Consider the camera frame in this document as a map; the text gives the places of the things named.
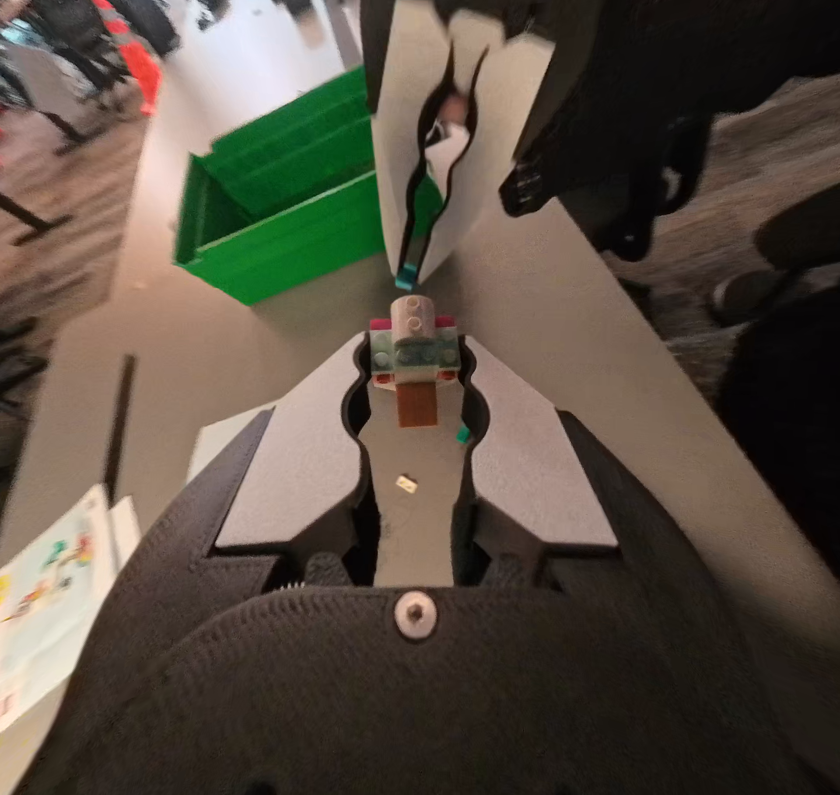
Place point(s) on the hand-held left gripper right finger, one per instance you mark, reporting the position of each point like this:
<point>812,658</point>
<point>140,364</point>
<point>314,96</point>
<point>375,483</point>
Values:
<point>531,474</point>

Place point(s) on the black table leg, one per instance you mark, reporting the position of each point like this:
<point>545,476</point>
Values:
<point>36,221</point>

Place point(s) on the small multicoloured lego model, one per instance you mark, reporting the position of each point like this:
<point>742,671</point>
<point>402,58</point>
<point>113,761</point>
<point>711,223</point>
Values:
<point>411,355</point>

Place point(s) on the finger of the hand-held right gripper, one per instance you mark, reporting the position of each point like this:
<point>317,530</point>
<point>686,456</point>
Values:
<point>502,125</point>
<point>395,125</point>

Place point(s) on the black office chair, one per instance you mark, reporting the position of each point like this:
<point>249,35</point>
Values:
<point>780,362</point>

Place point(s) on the small teal lego brick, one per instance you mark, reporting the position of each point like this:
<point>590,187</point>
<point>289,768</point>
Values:
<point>406,275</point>

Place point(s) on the lego instruction booklet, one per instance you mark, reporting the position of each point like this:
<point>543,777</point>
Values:
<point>45,604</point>

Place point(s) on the green plastic bin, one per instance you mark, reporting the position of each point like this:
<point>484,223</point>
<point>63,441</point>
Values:
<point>294,217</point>

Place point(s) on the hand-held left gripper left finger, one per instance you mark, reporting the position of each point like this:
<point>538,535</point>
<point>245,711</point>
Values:
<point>294,474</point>

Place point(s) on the orange traffic cones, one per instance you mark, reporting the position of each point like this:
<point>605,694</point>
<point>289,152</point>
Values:
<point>130,48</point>

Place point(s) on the thin black rod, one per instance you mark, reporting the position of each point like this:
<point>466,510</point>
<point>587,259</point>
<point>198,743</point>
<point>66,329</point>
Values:
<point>119,427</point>

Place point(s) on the small cream lego piece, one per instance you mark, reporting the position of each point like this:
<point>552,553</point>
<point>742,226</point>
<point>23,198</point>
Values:
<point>406,483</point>

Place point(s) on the small green lego piece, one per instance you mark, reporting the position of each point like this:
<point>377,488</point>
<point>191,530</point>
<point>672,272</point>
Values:
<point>462,436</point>

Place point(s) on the white paper sheet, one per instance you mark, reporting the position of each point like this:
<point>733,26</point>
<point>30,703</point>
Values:
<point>218,443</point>

